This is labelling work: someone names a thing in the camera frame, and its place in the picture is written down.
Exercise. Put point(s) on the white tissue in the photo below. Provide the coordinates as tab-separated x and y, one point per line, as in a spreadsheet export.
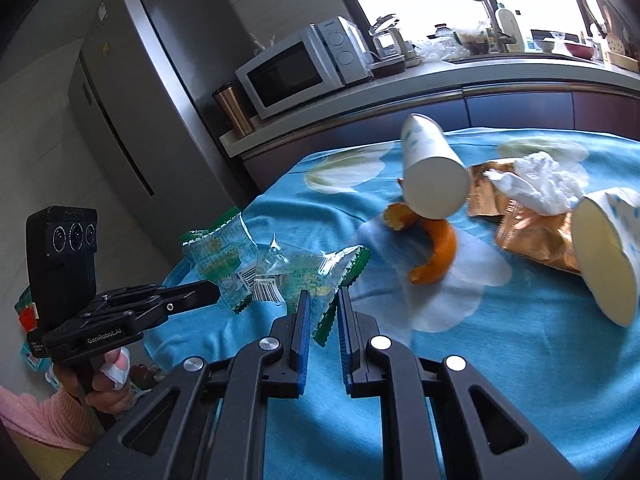
540	180

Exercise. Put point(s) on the copper travel tumbler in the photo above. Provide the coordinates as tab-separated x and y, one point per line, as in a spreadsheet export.
235	110

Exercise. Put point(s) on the white plastic holder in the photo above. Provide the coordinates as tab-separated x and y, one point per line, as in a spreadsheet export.
260	42

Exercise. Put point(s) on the kitchen counter with cabinets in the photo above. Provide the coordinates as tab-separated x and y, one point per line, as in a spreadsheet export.
350	110

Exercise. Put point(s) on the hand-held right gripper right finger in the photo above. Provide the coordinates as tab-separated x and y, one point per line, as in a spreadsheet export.
345	350

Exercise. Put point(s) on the glass kettle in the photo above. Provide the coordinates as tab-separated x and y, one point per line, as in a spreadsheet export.
390	40

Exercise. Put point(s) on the dark red food container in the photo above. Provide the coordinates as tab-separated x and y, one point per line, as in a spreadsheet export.
387	67

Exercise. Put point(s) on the person's left hand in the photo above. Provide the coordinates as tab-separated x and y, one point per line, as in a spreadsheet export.
107	400

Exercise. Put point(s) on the blue floral tablecloth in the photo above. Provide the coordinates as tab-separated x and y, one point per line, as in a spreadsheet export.
500	360

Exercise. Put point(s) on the white dotted paper cup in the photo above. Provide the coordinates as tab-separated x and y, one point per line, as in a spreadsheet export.
430	180
600	260

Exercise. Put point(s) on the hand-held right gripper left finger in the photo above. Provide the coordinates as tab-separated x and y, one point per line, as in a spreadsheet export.
300	350

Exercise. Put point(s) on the grey refrigerator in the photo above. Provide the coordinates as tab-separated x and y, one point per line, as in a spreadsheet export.
150	85

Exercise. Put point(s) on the white soap bottle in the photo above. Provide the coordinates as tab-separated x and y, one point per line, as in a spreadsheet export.
510	30

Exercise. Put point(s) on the clear plastic bag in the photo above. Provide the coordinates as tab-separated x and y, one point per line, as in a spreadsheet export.
440	50

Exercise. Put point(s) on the clear green snack wrapper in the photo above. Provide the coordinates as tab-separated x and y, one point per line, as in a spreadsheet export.
300	270
215	250

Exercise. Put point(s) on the person's left forearm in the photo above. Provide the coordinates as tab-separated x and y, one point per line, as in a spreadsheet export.
40	420

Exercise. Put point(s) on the white microwave oven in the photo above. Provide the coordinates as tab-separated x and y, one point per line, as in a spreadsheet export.
280	75

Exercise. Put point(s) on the dark red bowl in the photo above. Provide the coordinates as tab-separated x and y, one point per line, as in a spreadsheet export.
580	50

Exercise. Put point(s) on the orange peel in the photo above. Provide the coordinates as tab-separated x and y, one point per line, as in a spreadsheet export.
442	250

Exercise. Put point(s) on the cream dotted colander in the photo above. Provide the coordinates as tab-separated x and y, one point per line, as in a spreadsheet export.
622	52

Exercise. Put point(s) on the gold foil wrapper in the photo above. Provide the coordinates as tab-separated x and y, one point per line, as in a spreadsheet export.
540	240
482	190

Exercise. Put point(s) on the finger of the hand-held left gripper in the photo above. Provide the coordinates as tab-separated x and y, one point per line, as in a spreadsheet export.
150	312
200	289

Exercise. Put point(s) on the white bowl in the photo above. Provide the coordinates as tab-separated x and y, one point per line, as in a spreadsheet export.
547	42

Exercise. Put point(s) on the red green package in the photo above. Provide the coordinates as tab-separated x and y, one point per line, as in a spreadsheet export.
27	312

